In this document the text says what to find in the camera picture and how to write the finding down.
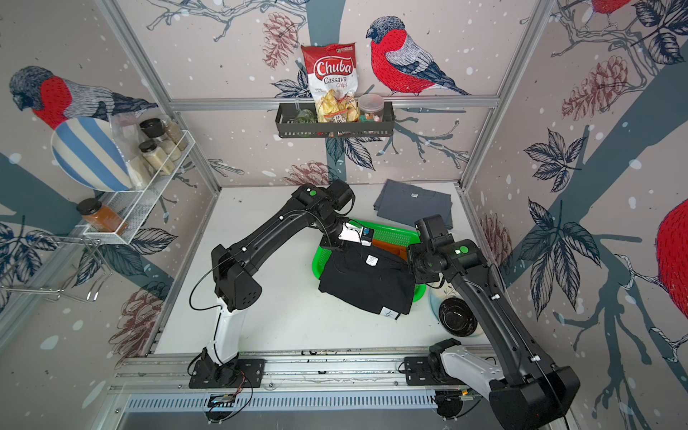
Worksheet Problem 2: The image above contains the green plastic basket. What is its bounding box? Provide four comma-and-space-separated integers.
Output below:
312, 221, 426, 305

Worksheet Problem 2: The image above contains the grey t-shirt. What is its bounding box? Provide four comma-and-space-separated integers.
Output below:
374, 180, 453, 229

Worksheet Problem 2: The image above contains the orange t-shirt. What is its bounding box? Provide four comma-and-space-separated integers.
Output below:
385, 243, 408, 261

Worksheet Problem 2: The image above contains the black t-shirt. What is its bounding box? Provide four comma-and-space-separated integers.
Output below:
319, 242, 416, 319

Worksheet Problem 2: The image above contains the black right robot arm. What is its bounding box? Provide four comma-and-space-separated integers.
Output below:
404, 215, 581, 429

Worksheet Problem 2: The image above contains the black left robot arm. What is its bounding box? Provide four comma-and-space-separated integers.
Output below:
205, 179, 355, 367

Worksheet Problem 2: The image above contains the green object in shelf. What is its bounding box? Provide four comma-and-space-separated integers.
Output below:
292, 109, 318, 124

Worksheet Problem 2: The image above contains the clear lidded candy jar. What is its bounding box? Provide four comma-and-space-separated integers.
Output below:
358, 93, 385, 123

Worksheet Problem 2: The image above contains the Chuba cassava chips bag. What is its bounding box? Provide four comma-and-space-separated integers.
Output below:
301, 43, 359, 123

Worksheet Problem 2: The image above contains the black bowl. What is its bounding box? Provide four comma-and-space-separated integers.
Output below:
438, 297, 478, 338

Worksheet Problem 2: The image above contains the short black-lid spice jar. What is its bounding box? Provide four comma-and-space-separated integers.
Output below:
138, 140, 175, 176

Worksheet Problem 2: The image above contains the tall black-lid spice jar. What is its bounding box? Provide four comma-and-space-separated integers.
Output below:
139, 118, 182, 161

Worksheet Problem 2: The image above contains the clear plastic bag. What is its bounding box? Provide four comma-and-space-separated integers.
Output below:
109, 109, 161, 191

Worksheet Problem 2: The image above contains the orange spice jar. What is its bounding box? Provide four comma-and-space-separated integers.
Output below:
76, 198, 128, 235

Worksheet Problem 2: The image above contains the blue striped white plate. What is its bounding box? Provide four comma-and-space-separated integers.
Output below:
51, 118, 133, 193

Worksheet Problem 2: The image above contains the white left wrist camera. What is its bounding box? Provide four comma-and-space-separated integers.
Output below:
339, 220, 374, 247

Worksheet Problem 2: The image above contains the black wall shelf basket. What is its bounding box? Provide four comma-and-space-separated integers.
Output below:
275, 101, 395, 138

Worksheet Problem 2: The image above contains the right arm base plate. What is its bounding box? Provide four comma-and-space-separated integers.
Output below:
398, 356, 468, 386

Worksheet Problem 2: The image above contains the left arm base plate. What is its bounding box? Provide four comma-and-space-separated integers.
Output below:
188, 357, 266, 390

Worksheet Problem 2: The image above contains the white wire wall rack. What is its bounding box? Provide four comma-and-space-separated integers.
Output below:
82, 130, 196, 245

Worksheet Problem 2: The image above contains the metal wire hook rack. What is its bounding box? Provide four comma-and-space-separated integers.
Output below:
1, 232, 114, 306

